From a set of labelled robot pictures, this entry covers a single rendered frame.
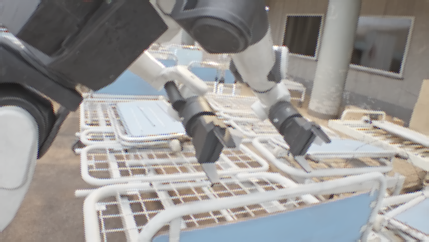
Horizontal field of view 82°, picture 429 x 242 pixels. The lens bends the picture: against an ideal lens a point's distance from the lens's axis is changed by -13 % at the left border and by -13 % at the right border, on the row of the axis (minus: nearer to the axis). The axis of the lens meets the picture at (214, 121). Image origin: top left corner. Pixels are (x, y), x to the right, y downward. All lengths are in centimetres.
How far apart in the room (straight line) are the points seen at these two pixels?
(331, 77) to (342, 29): 89
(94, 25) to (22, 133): 21
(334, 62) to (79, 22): 514
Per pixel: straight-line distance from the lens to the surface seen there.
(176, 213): 48
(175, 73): 74
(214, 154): 66
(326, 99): 545
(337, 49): 542
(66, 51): 44
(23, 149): 52
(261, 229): 64
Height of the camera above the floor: 105
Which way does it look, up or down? 16 degrees down
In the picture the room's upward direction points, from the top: 9 degrees clockwise
